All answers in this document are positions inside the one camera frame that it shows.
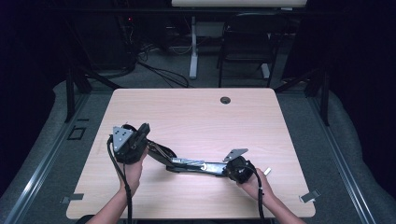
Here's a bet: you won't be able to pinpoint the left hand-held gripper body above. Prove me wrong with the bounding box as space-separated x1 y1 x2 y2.
111 123 150 165

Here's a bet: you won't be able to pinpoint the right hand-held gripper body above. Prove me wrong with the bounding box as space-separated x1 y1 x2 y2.
222 147 257 185

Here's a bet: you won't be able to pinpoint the person's right hand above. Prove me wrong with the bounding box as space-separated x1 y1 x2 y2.
235 172 276 205

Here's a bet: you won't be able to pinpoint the person's left hand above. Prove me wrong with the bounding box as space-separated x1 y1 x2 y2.
115 147 150 196

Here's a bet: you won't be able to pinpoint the grey tape piece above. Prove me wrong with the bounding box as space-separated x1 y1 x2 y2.
299 189 322 204
60 192 85 205

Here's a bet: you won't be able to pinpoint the black metal stand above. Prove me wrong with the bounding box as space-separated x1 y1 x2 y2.
273 65 332 127
63 65 123 124

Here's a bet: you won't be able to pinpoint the white desk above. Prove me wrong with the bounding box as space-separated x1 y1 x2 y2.
171 0 308 80

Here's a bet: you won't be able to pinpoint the dark equipment rack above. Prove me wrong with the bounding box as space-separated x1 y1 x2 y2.
76 7 139 72

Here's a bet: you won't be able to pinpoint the black folding chair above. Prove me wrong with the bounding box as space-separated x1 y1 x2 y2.
217 12 289 89

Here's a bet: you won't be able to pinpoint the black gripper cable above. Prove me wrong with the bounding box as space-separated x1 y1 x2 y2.
244 166 266 224
106 133 134 224

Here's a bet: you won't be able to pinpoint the black floor cables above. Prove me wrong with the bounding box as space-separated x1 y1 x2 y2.
134 43 191 90

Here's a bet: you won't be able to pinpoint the metal floor rail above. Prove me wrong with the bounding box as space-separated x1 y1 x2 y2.
306 92 378 224
2 92 92 224

